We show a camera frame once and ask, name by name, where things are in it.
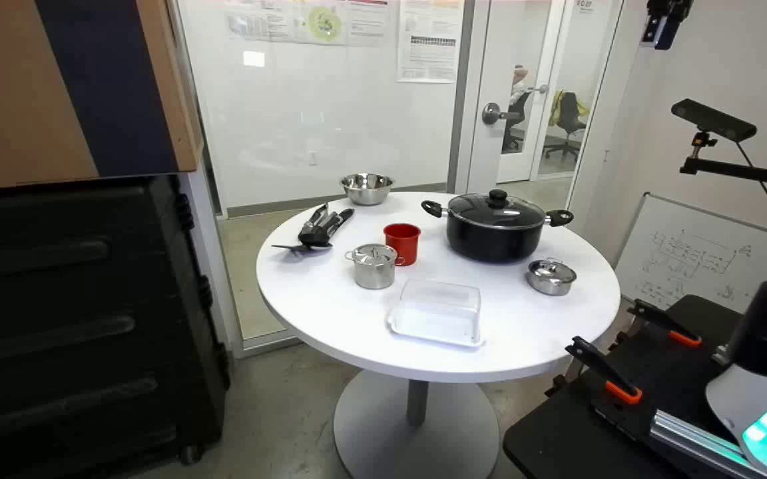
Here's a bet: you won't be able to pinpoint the glass lid with black knob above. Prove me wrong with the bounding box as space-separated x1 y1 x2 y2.
447 186 548 229

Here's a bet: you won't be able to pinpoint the black kitchen tongs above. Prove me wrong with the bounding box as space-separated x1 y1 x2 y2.
295 201 358 248

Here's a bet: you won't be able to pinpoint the black office chair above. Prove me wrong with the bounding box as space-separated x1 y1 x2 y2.
543 89 591 161

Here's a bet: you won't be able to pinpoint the clear plastic container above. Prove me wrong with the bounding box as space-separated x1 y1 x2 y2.
383 280 484 351

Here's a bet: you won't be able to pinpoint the black stereo camera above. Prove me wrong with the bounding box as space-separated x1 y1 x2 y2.
668 96 758 144

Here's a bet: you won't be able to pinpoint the poster with green circle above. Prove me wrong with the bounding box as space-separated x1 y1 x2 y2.
222 0 400 48

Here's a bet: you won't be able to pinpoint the black perforated mounting table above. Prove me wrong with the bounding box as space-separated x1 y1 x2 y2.
500 293 767 479

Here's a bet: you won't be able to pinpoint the whiteboard with drawings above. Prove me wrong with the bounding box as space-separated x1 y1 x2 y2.
612 190 767 317

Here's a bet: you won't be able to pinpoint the black storage cabinet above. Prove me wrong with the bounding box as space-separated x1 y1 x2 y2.
0 172 231 479

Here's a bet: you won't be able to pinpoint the white table pedestal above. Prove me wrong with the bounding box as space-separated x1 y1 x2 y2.
331 369 504 479

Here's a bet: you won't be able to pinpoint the small steel bowl right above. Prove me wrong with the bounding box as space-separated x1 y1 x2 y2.
525 258 580 298

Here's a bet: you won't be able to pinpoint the white paper poster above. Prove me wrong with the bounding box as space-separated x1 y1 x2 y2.
398 0 465 88

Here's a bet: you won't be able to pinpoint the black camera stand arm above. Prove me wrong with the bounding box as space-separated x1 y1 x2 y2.
676 129 767 190

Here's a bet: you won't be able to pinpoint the red cup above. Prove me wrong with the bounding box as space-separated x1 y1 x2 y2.
382 221 423 268

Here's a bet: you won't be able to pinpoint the black cooking pot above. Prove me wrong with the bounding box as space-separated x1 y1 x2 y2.
419 193 575 266

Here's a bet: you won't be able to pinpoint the open small steel pot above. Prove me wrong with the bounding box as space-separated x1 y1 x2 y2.
343 242 400 293

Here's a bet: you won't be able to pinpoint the aluminium rail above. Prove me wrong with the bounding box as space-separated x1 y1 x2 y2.
647 407 764 479

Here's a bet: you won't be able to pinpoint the cardboard panel with dark stripe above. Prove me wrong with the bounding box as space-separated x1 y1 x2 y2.
0 0 204 193

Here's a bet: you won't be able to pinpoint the black slotted spatula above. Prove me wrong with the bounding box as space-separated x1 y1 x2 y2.
268 237 335 261

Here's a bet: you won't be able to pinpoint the metal door handle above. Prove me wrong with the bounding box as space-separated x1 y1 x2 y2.
479 101 513 126

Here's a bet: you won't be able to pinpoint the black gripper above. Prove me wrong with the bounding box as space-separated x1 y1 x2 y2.
640 0 696 53

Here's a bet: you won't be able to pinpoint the black clamp with orange handle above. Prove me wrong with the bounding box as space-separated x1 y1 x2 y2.
625 294 706 351
564 331 647 410

